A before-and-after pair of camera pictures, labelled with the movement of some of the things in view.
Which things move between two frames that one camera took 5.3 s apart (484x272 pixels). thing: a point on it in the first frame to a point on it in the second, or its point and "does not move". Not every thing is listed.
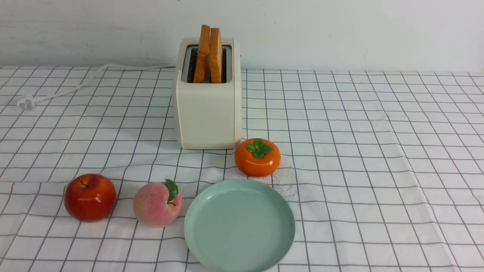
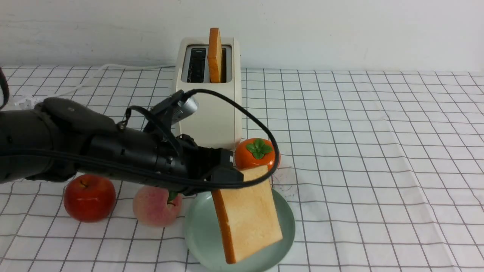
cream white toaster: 209,115 does not move
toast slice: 215,56 does not move
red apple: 90,197 does not move
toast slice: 202,74 to 247,215
